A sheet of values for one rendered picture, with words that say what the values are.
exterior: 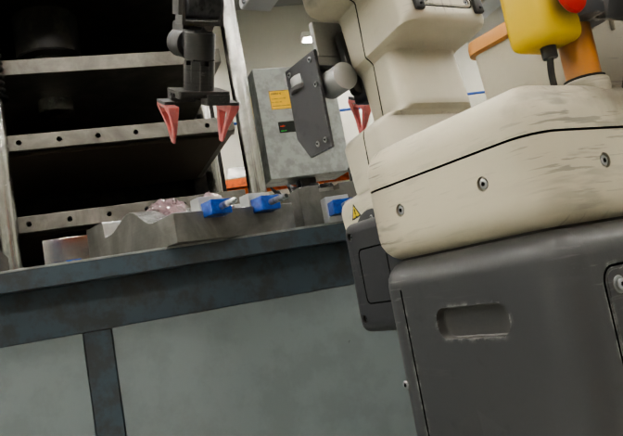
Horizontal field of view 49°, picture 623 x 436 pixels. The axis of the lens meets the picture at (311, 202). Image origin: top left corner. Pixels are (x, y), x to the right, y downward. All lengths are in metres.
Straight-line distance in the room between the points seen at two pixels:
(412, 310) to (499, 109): 0.23
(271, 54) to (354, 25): 7.69
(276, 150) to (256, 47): 6.46
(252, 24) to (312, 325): 7.67
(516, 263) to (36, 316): 0.94
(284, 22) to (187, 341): 7.80
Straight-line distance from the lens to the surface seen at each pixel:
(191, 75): 1.28
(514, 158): 0.58
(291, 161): 2.36
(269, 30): 8.89
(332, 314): 1.40
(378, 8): 1.04
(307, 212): 1.42
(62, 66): 2.33
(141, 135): 2.23
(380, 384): 1.44
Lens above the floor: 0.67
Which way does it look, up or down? 7 degrees up
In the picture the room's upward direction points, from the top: 10 degrees counter-clockwise
